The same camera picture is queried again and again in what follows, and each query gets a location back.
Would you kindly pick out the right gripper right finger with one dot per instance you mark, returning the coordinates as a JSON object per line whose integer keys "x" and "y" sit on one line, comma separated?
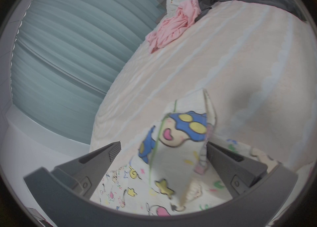
{"x": 237, "y": 169}

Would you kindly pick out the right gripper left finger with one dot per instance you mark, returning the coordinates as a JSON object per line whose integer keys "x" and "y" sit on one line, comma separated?
{"x": 84, "y": 171}

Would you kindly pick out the white printed pyjama top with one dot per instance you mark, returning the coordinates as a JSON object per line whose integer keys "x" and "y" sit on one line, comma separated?
{"x": 173, "y": 166}

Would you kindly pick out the bed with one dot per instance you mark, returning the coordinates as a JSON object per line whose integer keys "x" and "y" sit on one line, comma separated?
{"x": 223, "y": 60}

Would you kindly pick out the blue-green curtain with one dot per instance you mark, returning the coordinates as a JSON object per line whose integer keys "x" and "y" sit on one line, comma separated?
{"x": 62, "y": 47}

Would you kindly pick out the pink garment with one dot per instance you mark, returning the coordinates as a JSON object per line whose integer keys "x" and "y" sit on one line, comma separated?
{"x": 170, "y": 28}

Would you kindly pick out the grey bedside table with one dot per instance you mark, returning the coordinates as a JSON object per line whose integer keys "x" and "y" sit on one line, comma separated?
{"x": 162, "y": 0}

